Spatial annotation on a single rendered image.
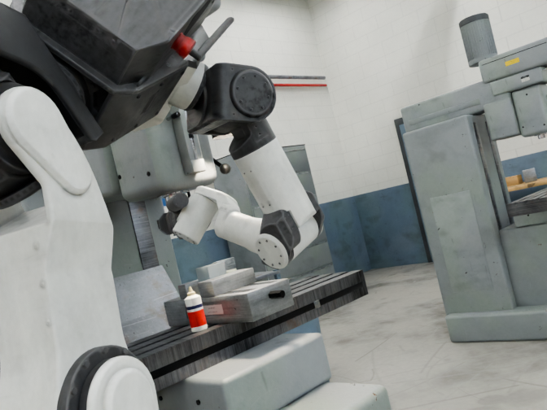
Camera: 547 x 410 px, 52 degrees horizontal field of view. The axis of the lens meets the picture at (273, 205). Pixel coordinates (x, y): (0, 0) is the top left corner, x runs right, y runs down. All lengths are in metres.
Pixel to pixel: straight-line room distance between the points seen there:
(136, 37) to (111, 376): 0.43
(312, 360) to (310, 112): 7.53
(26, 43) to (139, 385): 0.44
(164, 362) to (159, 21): 0.77
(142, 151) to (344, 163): 7.83
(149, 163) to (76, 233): 0.70
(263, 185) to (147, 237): 0.91
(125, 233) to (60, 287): 1.13
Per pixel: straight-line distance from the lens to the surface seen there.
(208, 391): 1.29
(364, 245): 9.15
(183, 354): 1.35
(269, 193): 1.03
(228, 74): 0.97
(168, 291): 1.85
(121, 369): 0.73
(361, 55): 8.98
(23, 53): 0.77
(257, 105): 0.97
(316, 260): 7.19
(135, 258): 1.85
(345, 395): 1.36
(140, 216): 1.88
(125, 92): 0.82
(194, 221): 1.24
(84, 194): 0.74
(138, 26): 0.81
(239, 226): 1.17
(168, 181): 1.40
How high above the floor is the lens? 1.19
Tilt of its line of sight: 1 degrees up
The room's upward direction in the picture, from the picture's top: 13 degrees counter-clockwise
